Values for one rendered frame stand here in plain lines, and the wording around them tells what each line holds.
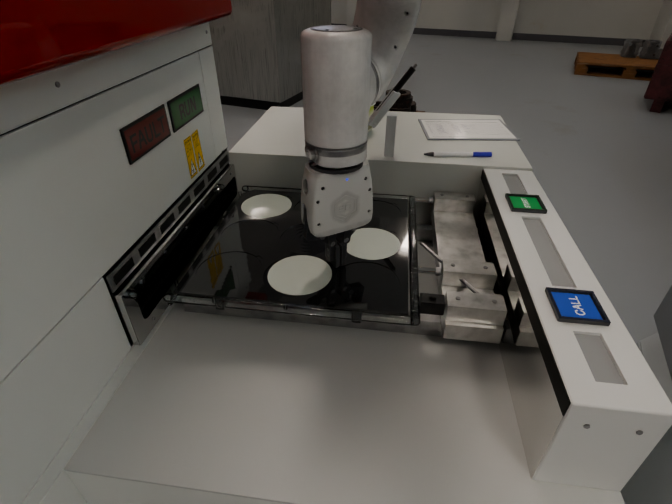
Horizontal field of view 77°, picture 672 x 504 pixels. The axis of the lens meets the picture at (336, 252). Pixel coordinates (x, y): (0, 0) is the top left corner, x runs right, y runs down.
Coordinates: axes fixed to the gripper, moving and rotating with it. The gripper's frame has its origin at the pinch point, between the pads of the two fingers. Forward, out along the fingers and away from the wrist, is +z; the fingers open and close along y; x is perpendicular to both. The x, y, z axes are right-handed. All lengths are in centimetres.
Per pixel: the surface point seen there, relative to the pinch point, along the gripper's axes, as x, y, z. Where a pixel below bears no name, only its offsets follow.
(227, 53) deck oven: 413, 97, 39
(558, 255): -20.3, 25.0, -3.6
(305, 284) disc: -2.8, -6.7, 2.1
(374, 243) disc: 1.8, 8.5, 2.1
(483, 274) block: -14.3, 17.9, 1.3
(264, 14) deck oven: 376, 127, 3
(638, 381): -38.8, 13.0, -4.0
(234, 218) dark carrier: 21.5, -10.2, 2.1
